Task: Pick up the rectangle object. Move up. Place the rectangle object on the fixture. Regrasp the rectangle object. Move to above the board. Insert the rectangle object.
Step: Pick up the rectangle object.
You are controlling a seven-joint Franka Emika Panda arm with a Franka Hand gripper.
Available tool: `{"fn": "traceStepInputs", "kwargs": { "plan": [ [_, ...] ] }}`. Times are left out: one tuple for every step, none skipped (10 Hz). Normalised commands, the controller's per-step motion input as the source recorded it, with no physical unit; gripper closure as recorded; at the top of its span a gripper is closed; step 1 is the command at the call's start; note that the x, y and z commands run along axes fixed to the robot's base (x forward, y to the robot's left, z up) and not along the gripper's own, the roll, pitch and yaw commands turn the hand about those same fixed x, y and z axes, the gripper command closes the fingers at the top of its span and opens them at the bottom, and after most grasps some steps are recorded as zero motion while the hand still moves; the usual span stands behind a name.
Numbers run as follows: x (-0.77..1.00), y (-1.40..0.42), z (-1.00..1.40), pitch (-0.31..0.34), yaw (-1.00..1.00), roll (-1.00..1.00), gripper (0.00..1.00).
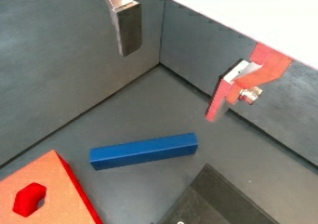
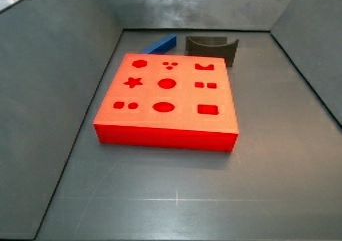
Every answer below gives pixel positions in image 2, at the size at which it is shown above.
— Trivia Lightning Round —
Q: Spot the blue rectangular block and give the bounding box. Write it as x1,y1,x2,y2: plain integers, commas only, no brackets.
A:
142,34,177,54

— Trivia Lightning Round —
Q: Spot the black curved fixture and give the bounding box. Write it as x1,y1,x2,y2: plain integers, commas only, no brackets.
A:
186,36,240,67

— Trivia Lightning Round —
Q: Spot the red shape-sorting board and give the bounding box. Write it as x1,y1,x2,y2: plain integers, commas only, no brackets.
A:
94,54,240,152

